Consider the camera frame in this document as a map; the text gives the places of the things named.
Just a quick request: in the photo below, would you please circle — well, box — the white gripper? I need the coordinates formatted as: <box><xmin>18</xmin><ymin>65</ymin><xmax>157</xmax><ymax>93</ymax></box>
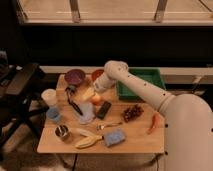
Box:
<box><xmin>82</xmin><ymin>73</ymin><xmax>113</xmax><ymax>101</ymax></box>

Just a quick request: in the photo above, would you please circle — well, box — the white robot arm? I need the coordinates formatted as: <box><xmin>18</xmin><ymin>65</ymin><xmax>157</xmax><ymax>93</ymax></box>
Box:
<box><xmin>92</xmin><ymin>60</ymin><xmax>213</xmax><ymax>171</ymax></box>

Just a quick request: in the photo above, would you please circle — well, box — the red bowl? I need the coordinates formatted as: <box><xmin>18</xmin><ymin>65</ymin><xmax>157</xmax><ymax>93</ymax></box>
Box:
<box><xmin>91</xmin><ymin>69</ymin><xmax>104</xmax><ymax>81</ymax></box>

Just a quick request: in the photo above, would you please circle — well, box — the purple bowl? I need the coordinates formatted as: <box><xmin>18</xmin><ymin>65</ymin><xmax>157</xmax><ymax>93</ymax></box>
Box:
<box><xmin>64</xmin><ymin>69</ymin><xmax>86</xmax><ymax>86</ymax></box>

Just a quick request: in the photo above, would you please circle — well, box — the orange apple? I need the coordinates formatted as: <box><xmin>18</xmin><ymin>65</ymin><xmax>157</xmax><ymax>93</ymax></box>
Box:
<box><xmin>91</xmin><ymin>94</ymin><xmax>102</xmax><ymax>105</ymax></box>

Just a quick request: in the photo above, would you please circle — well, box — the light blue cloth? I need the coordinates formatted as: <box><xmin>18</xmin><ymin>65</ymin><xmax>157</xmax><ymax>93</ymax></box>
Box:
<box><xmin>78</xmin><ymin>102</ymin><xmax>95</xmax><ymax>124</ymax></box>

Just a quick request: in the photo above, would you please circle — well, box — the black dish brush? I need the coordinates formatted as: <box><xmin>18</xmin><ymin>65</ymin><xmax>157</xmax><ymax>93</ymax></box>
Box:
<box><xmin>65</xmin><ymin>87</ymin><xmax>83</xmax><ymax>116</ymax></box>

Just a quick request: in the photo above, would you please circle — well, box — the black rectangular block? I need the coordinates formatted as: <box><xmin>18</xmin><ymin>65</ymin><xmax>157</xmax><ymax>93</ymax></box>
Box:
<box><xmin>96</xmin><ymin>101</ymin><xmax>111</xmax><ymax>119</ymax></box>

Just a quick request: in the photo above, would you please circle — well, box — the white cup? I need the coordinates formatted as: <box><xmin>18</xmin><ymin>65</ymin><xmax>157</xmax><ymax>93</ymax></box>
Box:
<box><xmin>41</xmin><ymin>89</ymin><xmax>57</xmax><ymax>106</ymax></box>

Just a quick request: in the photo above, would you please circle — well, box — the blue cup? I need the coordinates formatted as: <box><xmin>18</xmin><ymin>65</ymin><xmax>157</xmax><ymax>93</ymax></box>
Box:
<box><xmin>46</xmin><ymin>107</ymin><xmax>61</xmax><ymax>123</ymax></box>

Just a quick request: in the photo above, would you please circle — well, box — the yellow banana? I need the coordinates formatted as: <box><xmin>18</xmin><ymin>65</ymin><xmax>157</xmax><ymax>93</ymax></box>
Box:
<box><xmin>75</xmin><ymin>128</ymin><xmax>103</xmax><ymax>149</ymax></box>

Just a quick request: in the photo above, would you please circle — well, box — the metal can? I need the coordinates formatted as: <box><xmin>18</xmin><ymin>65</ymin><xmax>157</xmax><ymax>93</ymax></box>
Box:
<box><xmin>55</xmin><ymin>125</ymin><xmax>70</xmax><ymax>141</ymax></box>

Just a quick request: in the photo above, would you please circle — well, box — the bunch of dark grapes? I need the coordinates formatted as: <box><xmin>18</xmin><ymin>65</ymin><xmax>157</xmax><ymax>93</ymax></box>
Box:
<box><xmin>123</xmin><ymin>104</ymin><xmax>144</xmax><ymax>122</ymax></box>

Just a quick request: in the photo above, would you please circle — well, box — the blue sponge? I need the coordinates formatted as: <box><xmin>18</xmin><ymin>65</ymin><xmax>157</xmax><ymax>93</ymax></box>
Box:
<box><xmin>104</xmin><ymin>129</ymin><xmax>126</xmax><ymax>147</ymax></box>

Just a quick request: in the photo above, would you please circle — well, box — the green plastic bin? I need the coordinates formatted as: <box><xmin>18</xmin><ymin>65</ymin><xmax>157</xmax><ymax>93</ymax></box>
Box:
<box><xmin>116</xmin><ymin>68</ymin><xmax>166</xmax><ymax>100</ymax></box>

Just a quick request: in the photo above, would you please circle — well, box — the red chili pepper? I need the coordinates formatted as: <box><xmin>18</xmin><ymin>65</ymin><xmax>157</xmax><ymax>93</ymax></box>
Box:
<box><xmin>147</xmin><ymin>113</ymin><xmax>158</xmax><ymax>134</ymax></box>

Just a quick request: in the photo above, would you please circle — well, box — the black chair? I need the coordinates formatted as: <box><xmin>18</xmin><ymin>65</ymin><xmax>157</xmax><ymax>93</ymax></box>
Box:
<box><xmin>0</xmin><ymin>62</ymin><xmax>51</xmax><ymax>148</ymax></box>

